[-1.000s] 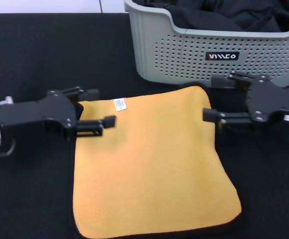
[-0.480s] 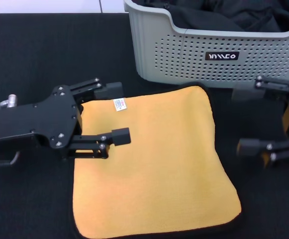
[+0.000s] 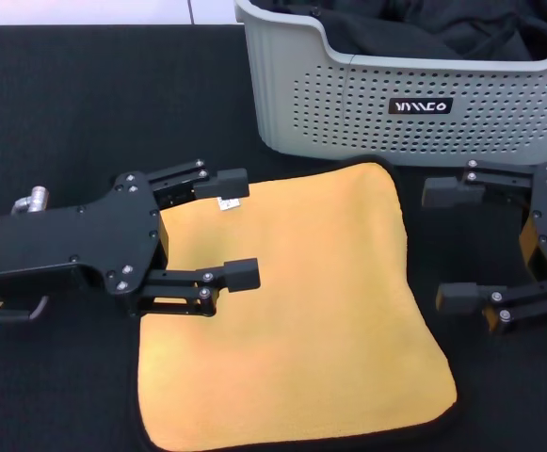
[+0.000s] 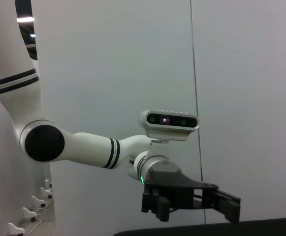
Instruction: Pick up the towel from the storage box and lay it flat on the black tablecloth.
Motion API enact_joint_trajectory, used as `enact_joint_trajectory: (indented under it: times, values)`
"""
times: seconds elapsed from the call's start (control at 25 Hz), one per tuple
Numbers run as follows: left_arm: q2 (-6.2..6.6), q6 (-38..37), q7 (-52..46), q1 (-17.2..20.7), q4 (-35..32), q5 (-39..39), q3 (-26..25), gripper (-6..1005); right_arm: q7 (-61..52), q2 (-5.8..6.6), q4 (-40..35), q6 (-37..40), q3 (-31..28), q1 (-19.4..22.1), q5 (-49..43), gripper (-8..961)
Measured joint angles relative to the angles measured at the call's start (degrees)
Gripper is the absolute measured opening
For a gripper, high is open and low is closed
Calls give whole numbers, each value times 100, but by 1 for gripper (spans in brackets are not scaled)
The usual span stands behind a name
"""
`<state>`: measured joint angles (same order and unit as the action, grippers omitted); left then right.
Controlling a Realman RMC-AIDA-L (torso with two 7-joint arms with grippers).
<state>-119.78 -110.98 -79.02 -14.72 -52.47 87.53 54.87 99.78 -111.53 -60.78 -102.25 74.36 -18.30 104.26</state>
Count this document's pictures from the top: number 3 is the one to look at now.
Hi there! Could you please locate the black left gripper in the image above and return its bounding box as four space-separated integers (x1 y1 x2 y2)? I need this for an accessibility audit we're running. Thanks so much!
0 170 169 317

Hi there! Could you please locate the yellow grey towel black trim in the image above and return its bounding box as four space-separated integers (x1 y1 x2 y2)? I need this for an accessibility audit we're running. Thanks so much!
128 153 473 452

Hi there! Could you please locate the silver elbow connector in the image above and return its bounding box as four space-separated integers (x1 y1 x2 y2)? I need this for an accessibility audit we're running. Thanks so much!
15 185 51 218

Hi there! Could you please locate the black tablecloth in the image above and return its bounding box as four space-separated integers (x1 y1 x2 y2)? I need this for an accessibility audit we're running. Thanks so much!
0 24 547 452

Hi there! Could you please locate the grey perforated storage basket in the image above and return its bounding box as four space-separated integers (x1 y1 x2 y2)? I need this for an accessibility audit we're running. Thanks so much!
234 0 547 169

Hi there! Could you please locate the black crumpled cloth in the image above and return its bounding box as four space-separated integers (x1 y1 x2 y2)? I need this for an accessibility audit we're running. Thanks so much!
272 0 547 61

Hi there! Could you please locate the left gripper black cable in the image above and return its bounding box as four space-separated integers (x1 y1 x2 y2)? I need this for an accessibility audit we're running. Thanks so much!
0 295 51 334

